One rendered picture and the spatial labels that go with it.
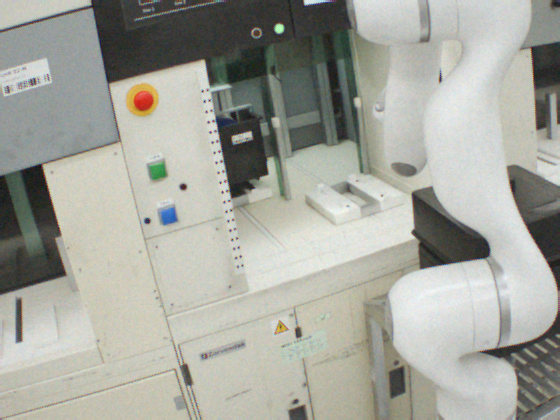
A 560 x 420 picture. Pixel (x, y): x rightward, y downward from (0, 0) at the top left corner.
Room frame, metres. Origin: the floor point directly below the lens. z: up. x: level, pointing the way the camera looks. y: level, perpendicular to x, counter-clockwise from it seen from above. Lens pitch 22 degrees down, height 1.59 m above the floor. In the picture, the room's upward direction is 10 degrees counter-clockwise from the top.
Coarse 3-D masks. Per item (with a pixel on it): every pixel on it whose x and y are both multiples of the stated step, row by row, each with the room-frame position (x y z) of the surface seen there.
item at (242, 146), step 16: (224, 112) 1.96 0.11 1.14; (240, 112) 2.06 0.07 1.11; (224, 128) 1.86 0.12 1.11; (240, 128) 1.88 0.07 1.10; (256, 128) 1.89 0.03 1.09; (224, 144) 1.86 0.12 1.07; (240, 144) 1.87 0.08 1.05; (256, 144) 1.89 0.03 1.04; (224, 160) 1.86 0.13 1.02; (240, 160) 1.87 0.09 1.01; (256, 160) 1.89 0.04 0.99; (240, 176) 1.87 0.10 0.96; (256, 176) 1.88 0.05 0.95
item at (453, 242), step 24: (432, 192) 1.27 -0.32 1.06; (528, 192) 1.18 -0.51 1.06; (552, 192) 1.16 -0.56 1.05; (432, 216) 1.20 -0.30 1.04; (528, 216) 1.07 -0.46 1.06; (552, 216) 1.06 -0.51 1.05; (432, 240) 1.20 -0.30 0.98; (456, 240) 1.10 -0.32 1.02; (480, 240) 1.02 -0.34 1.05; (552, 240) 1.06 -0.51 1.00
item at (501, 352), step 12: (420, 252) 1.28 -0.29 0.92; (432, 252) 1.30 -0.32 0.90; (420, 264) 1.28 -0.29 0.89; (432, 264) 1.22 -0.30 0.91; (444, 264) 1.31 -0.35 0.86; (552, 264) 1.20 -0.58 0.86; (552, 324) 1.07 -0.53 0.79; (540, 336) 1.06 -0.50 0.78; (492, 348) 1.04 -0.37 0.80; (504, 348) 1.04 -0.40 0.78; (516, 348) 1.05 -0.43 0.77
